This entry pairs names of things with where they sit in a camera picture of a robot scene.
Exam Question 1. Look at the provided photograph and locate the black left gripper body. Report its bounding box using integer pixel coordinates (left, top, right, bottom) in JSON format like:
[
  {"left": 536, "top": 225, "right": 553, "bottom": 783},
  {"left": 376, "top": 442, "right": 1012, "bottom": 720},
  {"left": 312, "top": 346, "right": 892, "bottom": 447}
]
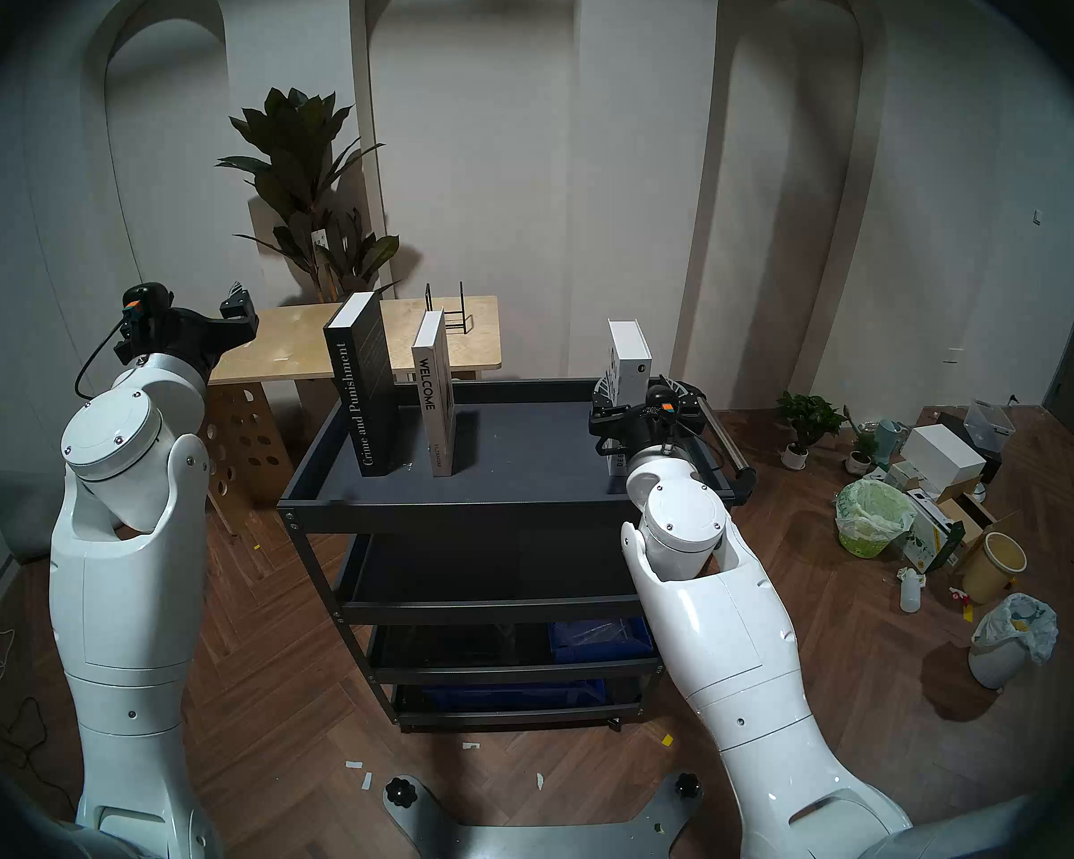
[{"left": 115, "top": 310, "right": 261, "bottom": 380}]

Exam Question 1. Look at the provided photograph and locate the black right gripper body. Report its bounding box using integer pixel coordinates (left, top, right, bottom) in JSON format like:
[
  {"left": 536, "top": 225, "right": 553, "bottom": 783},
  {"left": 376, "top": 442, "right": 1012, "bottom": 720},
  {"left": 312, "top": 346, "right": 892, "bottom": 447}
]
[{"left": 588, "top": 387, "right": 707, "bottom": 456}]

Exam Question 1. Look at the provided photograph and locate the white Design Hotels yearbook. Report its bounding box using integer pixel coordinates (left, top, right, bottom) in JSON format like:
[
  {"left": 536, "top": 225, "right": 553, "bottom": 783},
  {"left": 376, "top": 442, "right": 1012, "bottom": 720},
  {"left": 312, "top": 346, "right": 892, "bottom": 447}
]
[{"left": 601, "top": 319, "right": 652, "bottom": 478}]

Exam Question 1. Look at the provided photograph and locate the black Crime and Punishment book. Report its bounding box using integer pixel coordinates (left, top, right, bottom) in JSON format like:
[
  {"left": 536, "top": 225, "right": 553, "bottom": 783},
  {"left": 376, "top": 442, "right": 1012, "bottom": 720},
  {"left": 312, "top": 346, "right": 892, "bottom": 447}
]
[{"left": 324, "top": 291, "right": 401, "bottom": 478}]

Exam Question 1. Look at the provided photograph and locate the beige Welcome book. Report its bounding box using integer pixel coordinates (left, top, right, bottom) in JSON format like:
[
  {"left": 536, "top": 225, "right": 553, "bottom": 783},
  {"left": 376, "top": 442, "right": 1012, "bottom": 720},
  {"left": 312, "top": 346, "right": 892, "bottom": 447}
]
[{"left": 412, "top": 310, "right": 457, "bottom": 478}]

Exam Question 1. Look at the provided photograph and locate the light wooden table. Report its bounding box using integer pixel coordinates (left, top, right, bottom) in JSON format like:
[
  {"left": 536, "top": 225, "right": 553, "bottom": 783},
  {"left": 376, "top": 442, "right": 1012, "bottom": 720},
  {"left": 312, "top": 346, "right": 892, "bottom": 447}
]
[{"left": 201, "top": 295, "right": 502, "bottom": 536}]

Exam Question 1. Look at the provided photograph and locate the dark grey utility cart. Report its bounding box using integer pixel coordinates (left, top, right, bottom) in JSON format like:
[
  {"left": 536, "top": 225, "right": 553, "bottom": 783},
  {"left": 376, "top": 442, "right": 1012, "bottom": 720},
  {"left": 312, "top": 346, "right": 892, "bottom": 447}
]
[{"left": 277, "top": 376, "right": 757, "bottom": 733}]

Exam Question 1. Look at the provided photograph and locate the small plant in white pot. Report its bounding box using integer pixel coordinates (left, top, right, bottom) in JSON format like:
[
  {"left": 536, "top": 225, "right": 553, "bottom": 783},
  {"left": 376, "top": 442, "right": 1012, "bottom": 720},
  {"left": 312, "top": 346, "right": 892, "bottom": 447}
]
[{"left": 776, "top": 390, "right": 847, "bottom": 471}]

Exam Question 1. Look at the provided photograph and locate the large leafy potted plant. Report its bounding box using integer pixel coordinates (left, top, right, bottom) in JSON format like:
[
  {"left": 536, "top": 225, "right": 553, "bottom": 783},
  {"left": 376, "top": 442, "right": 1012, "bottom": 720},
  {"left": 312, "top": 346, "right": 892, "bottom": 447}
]
[{"left": 215, "top": 88, "right": 402, "bottom": 303}]

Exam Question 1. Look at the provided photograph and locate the tiny potted plant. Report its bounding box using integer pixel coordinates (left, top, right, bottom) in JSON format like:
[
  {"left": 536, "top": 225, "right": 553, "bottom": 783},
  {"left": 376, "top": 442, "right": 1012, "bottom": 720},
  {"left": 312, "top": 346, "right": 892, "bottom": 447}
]
[{"left": 844, "top": 414, "right": 878, "bottom": 476}]

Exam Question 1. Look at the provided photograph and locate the blue plastic bin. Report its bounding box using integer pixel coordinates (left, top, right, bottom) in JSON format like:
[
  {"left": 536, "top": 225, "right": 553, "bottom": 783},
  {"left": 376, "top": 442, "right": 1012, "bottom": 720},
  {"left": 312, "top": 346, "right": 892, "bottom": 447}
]
[
  {"left": 430, "top": 678, "right": 608, "bottom": 713},
  {"left": 549, "top": 617, "right": 656, "bottom": 666}
]

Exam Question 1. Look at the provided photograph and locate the green-lined trash bin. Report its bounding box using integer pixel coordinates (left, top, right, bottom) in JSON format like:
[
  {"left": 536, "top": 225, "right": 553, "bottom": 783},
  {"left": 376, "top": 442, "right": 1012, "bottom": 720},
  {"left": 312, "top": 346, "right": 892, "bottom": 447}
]
[{"left": 835, "top": 479, "right": 916, "bottom": 560}]

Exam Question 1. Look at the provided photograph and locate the grey rolled floor mat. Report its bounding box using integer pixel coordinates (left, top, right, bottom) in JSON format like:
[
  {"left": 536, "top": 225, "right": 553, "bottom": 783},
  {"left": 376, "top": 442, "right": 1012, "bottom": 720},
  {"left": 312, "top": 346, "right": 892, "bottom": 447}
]
[{"left": 0, "top": 468, "right": 68, "bottom": 565}]

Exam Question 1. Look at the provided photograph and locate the white cardboard box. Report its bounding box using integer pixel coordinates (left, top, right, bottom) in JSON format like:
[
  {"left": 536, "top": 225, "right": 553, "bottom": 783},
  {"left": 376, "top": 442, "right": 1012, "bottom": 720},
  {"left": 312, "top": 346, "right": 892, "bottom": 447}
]
[{"left": 901, "top": 424, "right": 986, "bottom": 496}]

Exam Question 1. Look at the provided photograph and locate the black box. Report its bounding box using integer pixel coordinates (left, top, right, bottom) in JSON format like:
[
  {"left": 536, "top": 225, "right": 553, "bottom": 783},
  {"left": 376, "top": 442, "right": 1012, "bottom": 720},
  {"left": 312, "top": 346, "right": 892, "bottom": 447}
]
[{"left": 938, "top": 410, "right": 1003, "bottom": 484}]

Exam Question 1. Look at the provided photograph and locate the green and white carton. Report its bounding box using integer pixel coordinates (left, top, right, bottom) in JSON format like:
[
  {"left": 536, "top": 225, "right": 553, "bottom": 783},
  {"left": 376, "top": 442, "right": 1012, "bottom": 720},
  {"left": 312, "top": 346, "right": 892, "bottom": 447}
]
[{"left": 904, "top": 490, "right": 966, "bottom": 574}]

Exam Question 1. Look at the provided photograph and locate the clear plastic container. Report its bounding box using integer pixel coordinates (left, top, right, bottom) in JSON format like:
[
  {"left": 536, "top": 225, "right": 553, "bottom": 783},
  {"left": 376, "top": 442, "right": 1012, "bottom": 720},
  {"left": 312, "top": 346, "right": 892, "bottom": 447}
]
[{"left": 964, "top": 400, "right": 1017, "bottom": 453}]

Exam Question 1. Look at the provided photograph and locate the brown cardboard box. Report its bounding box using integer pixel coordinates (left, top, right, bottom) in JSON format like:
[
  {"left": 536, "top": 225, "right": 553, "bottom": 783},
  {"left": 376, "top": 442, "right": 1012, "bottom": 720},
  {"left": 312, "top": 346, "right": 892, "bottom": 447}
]
[{"left": 935, "top": 490, "right": 994, "bottom": 545}]

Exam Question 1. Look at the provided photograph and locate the beige bucket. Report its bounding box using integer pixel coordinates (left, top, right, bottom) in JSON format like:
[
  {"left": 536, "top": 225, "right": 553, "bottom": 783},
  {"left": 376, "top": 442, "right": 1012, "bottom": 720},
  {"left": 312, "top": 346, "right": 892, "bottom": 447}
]
[{"left": 960, "top": 532, "right": 1028, "bottom": 605}]

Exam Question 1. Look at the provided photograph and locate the white bin with bag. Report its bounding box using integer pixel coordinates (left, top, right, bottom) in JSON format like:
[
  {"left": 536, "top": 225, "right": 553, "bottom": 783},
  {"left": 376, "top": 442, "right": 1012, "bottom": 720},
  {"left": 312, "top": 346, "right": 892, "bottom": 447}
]
[{"left": 968, "top": 592, "right": 1059, "bottom": 691}]

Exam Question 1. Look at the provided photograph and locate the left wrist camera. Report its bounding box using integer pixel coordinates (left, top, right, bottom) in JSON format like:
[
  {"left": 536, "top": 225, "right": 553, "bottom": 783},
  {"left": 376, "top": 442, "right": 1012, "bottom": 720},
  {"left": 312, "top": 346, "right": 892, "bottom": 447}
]
[{"left": 121, "top": 282, "right": 175, "bottom": 339}]

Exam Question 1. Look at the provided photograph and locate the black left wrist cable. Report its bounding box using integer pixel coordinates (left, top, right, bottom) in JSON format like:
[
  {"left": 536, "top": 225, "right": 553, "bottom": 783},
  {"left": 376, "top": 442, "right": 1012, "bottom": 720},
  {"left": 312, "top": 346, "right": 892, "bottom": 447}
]
[{"left": 74, "top": 320, "right": 131, "bottom": 402}]

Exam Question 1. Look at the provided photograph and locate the black wire rack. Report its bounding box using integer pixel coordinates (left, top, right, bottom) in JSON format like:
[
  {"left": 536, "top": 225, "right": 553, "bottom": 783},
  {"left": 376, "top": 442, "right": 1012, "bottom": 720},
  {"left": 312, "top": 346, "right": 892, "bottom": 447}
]
[{"left": 424, "top": 282, "right": 473, "bottom": 337}]

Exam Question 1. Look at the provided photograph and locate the black floor cable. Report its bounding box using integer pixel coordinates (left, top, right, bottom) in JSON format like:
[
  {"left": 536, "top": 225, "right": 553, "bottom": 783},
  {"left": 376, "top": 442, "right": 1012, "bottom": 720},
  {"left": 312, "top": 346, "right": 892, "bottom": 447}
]
[{"left": 0, "top": 696, "right": 50, "bottom": 773}]

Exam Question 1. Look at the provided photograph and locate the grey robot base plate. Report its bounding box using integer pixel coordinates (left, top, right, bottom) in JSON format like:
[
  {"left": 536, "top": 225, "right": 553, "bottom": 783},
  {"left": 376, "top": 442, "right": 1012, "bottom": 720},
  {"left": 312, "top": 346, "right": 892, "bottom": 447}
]
[{"left": 385, "top": 770, "right": 705, "bottom": 859}]

